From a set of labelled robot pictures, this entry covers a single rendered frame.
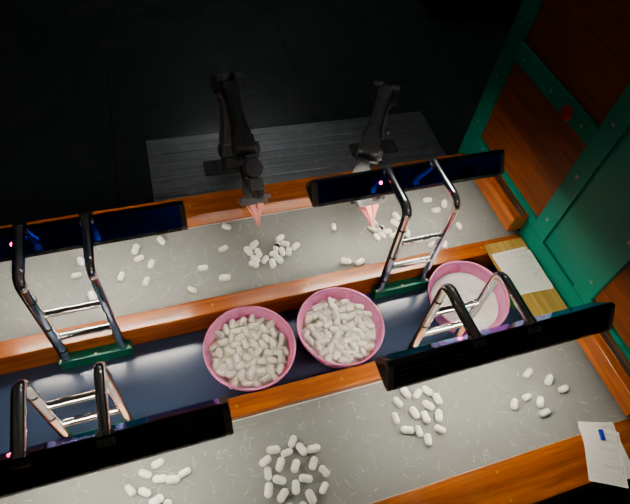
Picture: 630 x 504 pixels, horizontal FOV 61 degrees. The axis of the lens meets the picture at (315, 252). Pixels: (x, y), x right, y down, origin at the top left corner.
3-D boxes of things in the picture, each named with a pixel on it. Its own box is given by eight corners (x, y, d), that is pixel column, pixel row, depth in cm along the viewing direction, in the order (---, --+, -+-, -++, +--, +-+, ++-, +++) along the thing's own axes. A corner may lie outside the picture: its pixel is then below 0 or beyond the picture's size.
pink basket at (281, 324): (197, 331, 165) (195, 316, 157) (280, 312, 172) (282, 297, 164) (214, 413, 151) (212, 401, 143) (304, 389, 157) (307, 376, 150)
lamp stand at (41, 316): (59, 314, 164) (6, 222, 128) (127, 300, 169) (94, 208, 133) (62, 370, 154) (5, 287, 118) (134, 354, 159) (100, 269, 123)
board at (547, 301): (483, 246, 185) (484, 244, 184) (520, 239, 189) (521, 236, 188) (532, 329, 167) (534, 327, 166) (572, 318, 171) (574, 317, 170)
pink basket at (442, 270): (408, 319, 175) (415, 304, 168) (438, 263, 190) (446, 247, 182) (483, 359, 169) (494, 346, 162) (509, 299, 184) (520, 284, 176)
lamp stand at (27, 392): (65, 441, 142) (4, 373, 106) (143, 421, 147) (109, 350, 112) (69, 517, 132) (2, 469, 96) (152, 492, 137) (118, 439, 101)
